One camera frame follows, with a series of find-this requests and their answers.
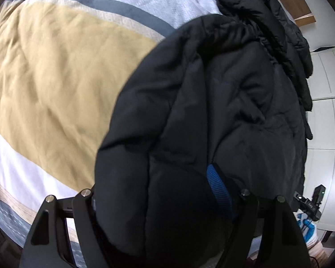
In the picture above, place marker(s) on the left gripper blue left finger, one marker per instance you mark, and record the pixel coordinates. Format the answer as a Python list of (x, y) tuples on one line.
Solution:
[(48, 243)]

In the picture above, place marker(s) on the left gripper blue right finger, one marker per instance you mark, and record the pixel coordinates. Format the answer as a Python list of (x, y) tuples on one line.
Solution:
[(259, 232)]

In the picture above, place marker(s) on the black puffer jacket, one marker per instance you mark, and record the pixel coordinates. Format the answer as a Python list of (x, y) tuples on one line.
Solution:
[(229, 89)]

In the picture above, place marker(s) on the blue gloved right hand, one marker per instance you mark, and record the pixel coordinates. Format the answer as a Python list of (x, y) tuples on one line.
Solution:
[(306, 225)]

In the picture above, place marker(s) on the white wardrobe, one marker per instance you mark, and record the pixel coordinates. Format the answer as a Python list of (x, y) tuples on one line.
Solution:
[(320, 164)]

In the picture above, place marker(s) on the striped duvet cover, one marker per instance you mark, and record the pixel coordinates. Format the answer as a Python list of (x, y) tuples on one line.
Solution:
[(63, 64)]

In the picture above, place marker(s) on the wooden headboard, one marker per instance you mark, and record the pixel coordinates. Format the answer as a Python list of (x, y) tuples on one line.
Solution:
[(300, 12)]

